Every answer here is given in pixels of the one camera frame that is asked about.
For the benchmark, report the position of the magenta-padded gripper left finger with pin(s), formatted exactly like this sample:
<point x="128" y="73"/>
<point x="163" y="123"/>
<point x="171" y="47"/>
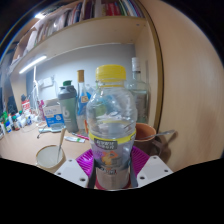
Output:
<point x="73" y="171"/>

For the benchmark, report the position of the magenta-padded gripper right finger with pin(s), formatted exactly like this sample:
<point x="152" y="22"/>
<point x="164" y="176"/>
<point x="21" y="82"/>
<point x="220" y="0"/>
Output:
<point x="154" y="170"/>

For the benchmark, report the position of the clear yellow-capped drink bottle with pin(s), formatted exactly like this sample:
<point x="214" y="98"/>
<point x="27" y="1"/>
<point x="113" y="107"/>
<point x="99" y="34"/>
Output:
<point x="111" y="133"/>

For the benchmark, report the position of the cream ceramic cup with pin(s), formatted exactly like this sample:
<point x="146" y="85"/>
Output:
<point x="48" y="158"/>

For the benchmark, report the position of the white and pink tube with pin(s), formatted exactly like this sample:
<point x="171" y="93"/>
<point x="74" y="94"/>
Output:
<point x="75" y="139"/>

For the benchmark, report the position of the brown mug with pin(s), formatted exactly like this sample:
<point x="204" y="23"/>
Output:
<point x="145" y="131"/>

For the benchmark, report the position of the metal spoon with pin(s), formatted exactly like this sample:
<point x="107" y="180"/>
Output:
<point x="166" y="132"/>

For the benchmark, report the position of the light blue hand mirror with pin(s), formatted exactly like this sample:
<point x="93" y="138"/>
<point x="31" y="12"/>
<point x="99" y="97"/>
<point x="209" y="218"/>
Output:
<point x="50" y="129"/>

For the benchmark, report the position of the grey shaker bottle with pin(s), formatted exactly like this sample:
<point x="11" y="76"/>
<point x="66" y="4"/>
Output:
<point x="68" y="113"/>

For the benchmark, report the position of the blue and white box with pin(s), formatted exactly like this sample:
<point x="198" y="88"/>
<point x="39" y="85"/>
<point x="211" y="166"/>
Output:
<point x="53" y="115"/>

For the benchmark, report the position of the magenta pouch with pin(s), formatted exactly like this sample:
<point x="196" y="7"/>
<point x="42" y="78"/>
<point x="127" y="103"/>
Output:
<point x="41" y="110"/>

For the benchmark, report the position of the clear glass bottle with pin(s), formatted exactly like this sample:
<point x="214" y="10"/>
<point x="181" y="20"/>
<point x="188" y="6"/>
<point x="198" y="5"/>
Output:
<point x="140" y="96"/>

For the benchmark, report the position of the red and white canister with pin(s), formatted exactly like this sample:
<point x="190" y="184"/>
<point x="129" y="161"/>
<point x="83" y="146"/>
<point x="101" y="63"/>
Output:
<point x="26" y="106"/>

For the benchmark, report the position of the green bottle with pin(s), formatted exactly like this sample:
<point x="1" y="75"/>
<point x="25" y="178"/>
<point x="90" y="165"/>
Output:
<point x="67" y="83"/>

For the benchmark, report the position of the under-shelf light strip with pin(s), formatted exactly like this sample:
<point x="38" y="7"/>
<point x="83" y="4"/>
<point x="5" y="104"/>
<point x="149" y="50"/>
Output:
<point x="33" y="64"/>

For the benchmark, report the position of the wooden shelf unit with books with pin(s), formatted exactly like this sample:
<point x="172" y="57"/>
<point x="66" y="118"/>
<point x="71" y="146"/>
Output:
<point x="93" y="33"/>

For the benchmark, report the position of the ceiling light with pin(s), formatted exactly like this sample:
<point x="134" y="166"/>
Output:
<point x="39" y="15"/>

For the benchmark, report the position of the white wall power strip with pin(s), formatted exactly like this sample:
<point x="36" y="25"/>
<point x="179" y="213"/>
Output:
<point x="46" y="82"/>

